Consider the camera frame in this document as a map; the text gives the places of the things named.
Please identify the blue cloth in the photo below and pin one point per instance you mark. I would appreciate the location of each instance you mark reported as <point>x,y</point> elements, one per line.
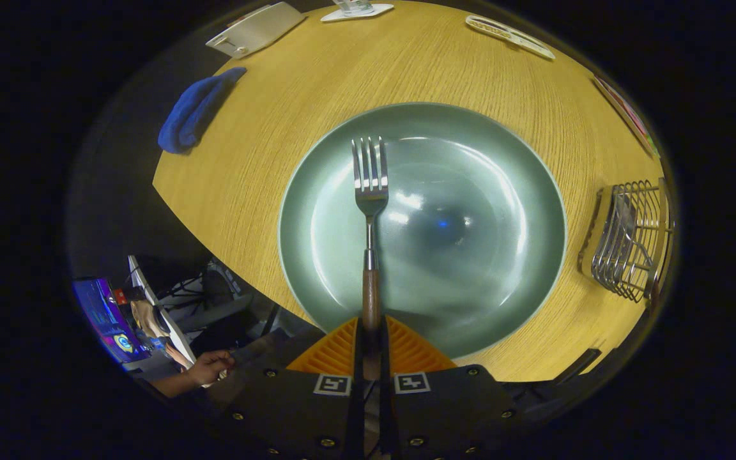
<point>195,112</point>

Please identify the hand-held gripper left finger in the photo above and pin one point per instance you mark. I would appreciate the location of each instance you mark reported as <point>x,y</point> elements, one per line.
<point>355,396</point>

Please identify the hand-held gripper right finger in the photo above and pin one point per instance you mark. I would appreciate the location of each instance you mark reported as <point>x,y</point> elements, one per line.
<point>386,396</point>

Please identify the white plate with food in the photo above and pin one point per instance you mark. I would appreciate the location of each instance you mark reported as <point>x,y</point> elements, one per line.
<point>627,115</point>

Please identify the white toaster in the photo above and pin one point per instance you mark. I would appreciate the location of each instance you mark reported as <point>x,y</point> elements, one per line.
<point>259,29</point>

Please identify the light green plate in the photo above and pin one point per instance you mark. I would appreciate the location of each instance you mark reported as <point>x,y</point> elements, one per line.
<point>470,255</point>

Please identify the small white bottle green cap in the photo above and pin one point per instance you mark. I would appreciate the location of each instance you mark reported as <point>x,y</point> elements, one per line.
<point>354,6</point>

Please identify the black table bracket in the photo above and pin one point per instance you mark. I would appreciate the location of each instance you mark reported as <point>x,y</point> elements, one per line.
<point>579,365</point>

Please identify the white square coaster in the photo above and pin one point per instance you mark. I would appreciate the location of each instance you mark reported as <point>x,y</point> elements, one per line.
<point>342,15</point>

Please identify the white divided dish with beans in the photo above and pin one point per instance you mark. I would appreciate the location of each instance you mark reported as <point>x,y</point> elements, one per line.
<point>512,37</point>

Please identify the computer monitor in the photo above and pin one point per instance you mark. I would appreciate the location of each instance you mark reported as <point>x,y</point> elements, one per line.
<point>106,319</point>

